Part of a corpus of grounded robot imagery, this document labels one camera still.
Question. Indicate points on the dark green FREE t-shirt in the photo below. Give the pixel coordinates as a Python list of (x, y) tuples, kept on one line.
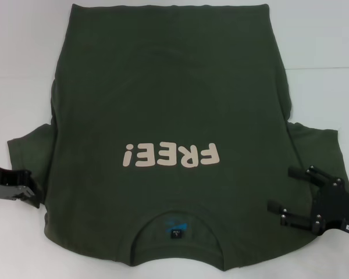
[(174, 101)]

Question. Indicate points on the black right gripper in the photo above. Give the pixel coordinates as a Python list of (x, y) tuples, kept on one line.
[(337, 209)]

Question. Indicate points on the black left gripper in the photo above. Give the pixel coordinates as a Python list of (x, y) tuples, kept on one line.
[(3, 186)]

